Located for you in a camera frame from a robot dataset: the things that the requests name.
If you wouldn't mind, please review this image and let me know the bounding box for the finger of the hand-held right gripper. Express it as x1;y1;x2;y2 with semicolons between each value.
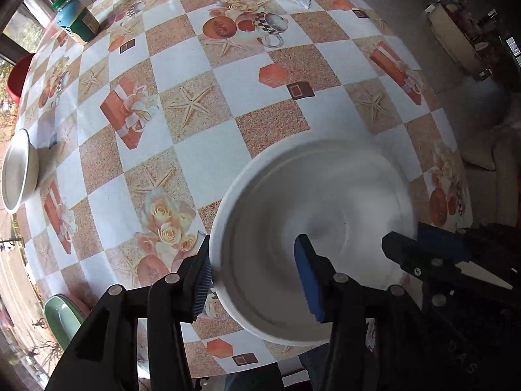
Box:
417;222;489;263
382;231;460;294

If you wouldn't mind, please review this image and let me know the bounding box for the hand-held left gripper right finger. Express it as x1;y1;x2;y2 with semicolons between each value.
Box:
294;234;440;391

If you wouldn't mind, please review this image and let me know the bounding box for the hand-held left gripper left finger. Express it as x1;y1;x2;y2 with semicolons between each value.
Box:
44;234;213;391

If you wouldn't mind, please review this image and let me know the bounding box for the white bowl with dark rim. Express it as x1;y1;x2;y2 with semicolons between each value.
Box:
209;140;420;345
1;128;40;214

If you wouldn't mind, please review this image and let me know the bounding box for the person's right leg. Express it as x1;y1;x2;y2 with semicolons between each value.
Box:
297;344;326;391

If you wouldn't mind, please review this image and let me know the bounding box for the cream sofa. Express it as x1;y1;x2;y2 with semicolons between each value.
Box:
460;122;521;229

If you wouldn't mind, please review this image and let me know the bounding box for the checkered printed tablecloth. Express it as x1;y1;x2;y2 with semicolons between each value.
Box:
12;0;475;377

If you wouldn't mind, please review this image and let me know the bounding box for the cream low cabinet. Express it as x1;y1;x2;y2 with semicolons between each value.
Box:
427;2;495;76

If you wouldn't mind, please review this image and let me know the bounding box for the red chair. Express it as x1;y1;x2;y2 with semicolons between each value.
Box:
6;53;37;104

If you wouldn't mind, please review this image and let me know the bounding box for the green bottle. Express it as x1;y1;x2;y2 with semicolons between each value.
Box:
51;0;101;45

